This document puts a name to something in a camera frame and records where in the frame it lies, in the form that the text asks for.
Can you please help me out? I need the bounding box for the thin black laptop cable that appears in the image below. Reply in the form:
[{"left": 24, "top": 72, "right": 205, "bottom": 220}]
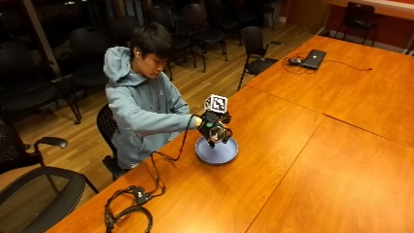
[{"left": 282, "top": 52, "right": 374, "bottom": 76}]

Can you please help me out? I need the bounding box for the white marker cube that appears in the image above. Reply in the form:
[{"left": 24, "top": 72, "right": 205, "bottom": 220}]
[{"left": 204, "top": 93, "right": 230, "bottom": 115}]

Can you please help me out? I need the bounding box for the black laptop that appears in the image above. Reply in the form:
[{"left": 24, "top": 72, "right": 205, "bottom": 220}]
[{"left": 299, "top": 49, "right": 327, "bottom": 71}]

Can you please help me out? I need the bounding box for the black mesh office chair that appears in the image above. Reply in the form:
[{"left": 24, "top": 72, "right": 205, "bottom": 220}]
[
  {"left": 235, "top": 25, "right": 287, "bottom": 92},
  {"left": 0, "top": 118, "right": 69, "bottom": 176},
  {"left": 96, "top": 103, "right": 132, "bottom": 182},
  {"left": 0, "top": 166, "right": 101, "bottom": 233},
  {"left": 335, "top": 1, "right": 378, "bottom": 46}
]

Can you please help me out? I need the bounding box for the clear glass cup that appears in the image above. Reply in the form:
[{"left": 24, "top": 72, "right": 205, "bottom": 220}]
[{"left": 208, "top": 125, "right": 229, "bottom": 144}]

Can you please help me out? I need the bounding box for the white counter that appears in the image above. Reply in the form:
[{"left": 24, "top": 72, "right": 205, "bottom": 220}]
[{"left": 322, "top": 0, "right": 414, "bottom": 21}]

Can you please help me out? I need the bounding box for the black cable hub box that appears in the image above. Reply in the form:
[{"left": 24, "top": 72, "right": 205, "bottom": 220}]
[{"left": 132, "top": 186, "right": 153, "bottom": 205}]

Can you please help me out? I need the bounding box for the the person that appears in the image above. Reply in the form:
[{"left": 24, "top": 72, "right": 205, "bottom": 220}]
[{"left": 102, "top": 22, "right": 205, "bottom": 170}]

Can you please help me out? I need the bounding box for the black glove cable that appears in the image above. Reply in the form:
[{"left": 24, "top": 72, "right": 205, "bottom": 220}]
[{"left": 149, "top": 114, "right": 205, "bottom": 199}]

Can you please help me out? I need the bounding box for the black coiled cable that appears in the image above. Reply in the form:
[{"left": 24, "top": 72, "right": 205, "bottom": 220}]
[{"left": 104, "top": 184, "right": 156, "bottom": 233}]

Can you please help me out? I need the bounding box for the row of black chairs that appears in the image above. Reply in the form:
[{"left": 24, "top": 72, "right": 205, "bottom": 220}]
[{"left": 0, "top": 0, "right": 278, "bottom": 125}]

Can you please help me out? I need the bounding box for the blue round plate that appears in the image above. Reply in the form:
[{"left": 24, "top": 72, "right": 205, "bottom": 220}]
[{"left": 194, "top": 135, "right": 239, "bottom": 166}]

